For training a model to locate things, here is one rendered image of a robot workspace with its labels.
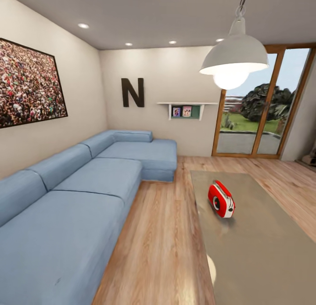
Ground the radio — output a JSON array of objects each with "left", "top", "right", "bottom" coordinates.
[{"left": 208, "top": 181, "right": 235, "bottom": 218}]

